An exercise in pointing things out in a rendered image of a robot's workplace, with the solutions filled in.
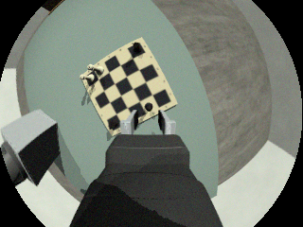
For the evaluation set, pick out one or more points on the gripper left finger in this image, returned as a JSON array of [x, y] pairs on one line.
[[129, 125]]

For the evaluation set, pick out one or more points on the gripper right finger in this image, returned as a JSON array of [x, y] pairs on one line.
[[166, 126]]

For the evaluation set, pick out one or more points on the white chess king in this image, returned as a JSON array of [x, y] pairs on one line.
[[99, 70]]

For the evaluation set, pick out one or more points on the black and cream chessboard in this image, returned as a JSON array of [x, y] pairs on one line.
[[128, 82]]

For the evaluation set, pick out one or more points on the white queen chess piece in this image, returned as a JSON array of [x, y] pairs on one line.
[[89, 78]]

